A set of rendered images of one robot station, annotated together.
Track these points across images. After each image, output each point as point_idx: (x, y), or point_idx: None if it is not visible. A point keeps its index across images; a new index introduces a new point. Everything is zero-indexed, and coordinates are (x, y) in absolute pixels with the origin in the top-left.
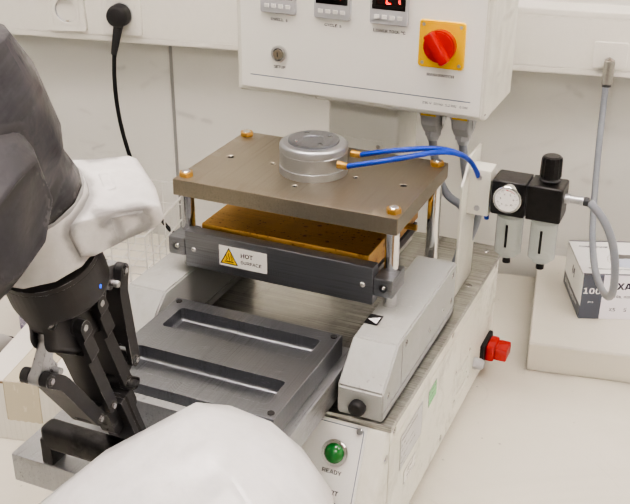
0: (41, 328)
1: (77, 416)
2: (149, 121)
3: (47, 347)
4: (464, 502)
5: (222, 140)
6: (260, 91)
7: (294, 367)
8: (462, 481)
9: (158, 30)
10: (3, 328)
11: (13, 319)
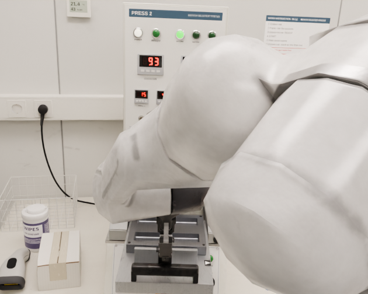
0: (168, 220)
1: (164, 255)
2: (51, 151)
3: (169, 227)
4: (235, 270)
5: (84, 156)
6: (100, 135)
7: (197, 228)
8: (229, 263)
9: (59, 114)
10: (13, 247)
11: (16, 242)
